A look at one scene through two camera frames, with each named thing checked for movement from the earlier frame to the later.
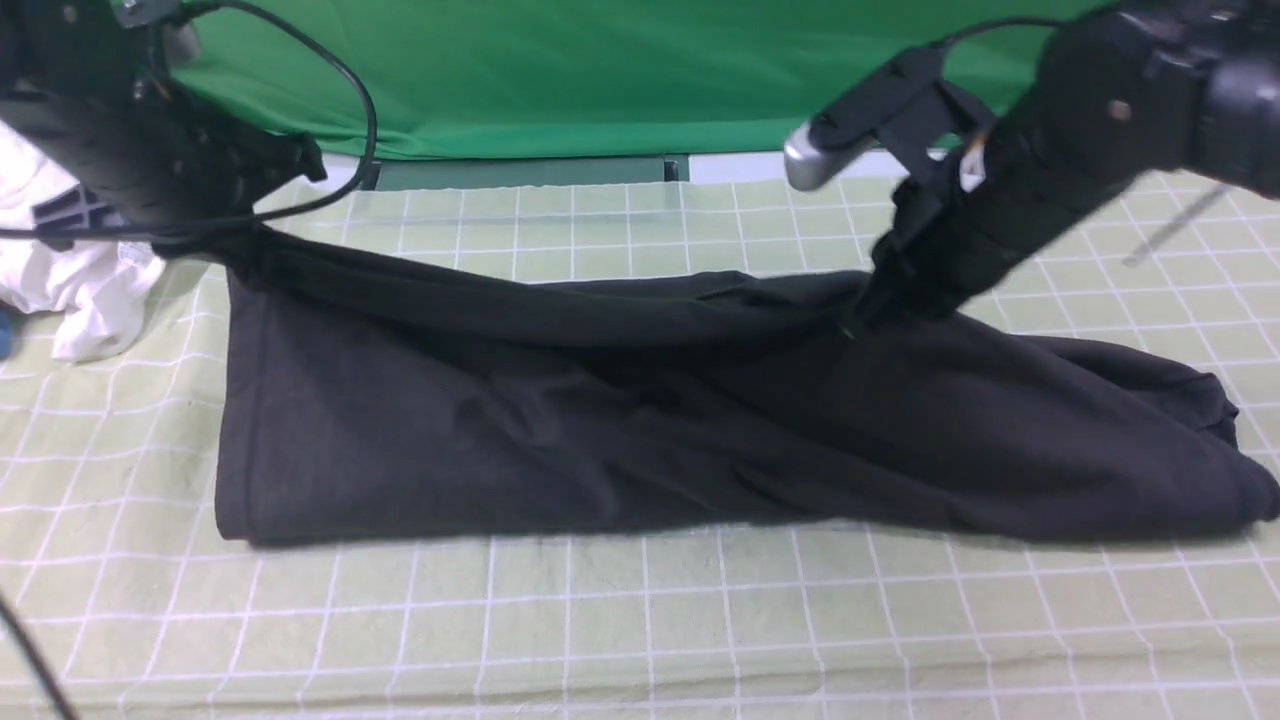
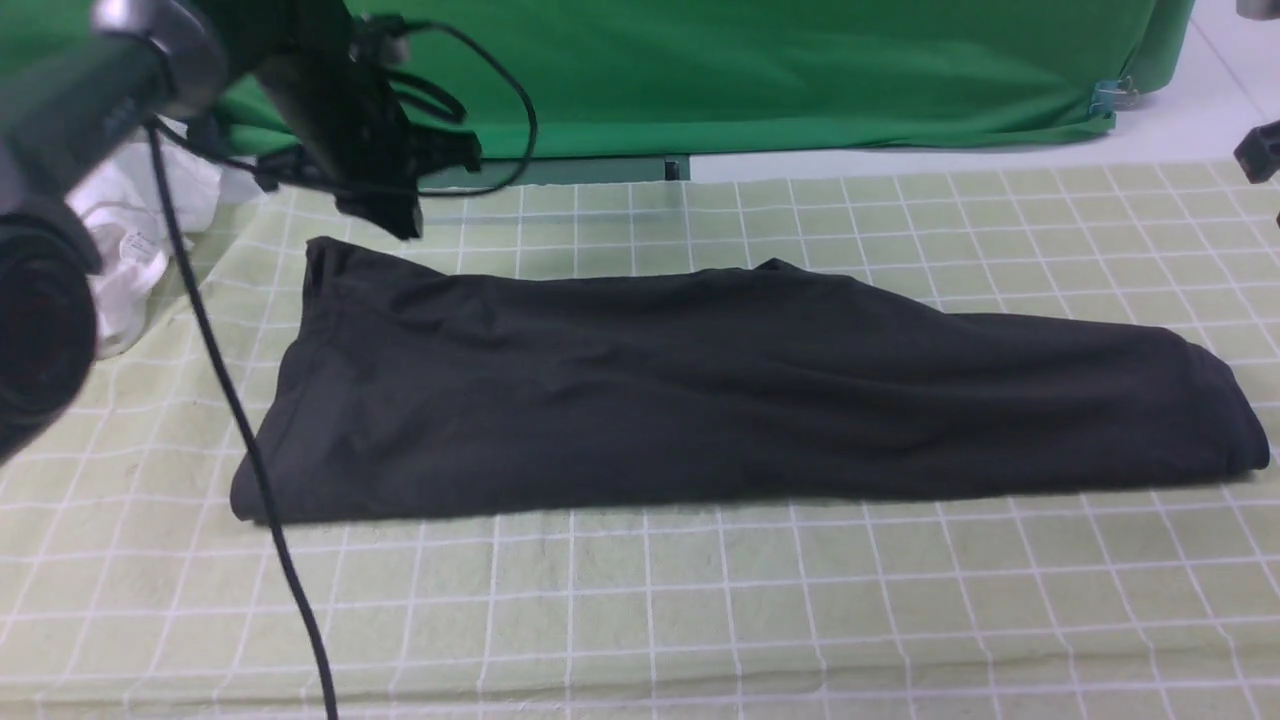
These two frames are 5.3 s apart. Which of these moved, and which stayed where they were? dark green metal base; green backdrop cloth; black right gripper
Moved: black right gripper
Stayed: green backdrop cloth; dark green metal base
